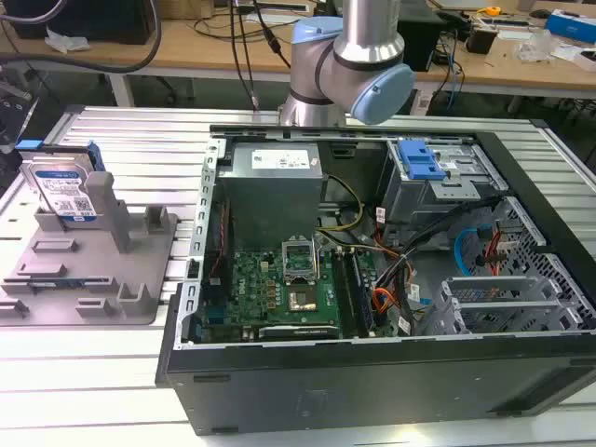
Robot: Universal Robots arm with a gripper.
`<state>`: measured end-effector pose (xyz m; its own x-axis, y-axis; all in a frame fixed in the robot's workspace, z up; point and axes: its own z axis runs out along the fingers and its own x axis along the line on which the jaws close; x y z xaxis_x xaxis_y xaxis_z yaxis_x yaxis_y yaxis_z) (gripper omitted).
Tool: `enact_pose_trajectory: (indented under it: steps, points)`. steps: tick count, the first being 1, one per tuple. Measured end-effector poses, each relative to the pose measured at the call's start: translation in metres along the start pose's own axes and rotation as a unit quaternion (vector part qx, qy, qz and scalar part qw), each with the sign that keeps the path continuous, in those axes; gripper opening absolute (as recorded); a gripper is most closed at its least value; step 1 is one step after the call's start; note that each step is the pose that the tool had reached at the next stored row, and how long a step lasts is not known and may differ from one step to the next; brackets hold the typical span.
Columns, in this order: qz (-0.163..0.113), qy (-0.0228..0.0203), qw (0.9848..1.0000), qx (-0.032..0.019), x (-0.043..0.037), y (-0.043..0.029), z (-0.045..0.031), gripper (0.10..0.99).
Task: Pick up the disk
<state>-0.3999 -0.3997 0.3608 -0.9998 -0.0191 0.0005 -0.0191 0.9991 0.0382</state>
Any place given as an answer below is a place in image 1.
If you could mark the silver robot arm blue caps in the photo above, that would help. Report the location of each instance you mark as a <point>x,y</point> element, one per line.
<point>344,70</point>

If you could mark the grey metal disk bay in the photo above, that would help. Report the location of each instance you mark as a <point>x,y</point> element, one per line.
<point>437,186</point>

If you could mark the hard disk in blue carrier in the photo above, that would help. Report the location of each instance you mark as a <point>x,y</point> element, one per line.
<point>63,186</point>

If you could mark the grey power supply unit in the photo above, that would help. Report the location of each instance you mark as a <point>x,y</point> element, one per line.
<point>270,195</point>

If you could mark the green motherboard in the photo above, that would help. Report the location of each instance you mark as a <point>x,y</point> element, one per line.
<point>298,288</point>

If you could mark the CPU socket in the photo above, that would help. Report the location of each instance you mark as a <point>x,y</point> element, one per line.
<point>302,299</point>

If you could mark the black RAM stick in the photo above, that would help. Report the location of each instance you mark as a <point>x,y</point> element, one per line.
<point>361,298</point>

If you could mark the black graphics card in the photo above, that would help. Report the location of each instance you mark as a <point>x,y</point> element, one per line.
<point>298,332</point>

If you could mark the blue drive bay latch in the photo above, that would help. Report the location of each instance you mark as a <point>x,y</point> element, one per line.
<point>421,160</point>

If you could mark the black open PC case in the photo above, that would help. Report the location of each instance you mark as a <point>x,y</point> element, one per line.
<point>372,372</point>

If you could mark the wooden desk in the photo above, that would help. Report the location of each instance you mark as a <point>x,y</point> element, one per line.
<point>223,46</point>

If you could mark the grey parts rack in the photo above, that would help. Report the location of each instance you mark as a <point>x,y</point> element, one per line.
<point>93,270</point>

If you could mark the RAM stick on rack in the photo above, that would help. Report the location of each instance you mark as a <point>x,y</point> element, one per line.
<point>56,282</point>

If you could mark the black box on desk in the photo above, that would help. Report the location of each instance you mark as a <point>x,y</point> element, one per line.
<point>479,38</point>

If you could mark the blue cardboard box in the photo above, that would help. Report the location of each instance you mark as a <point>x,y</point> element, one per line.
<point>572,22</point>

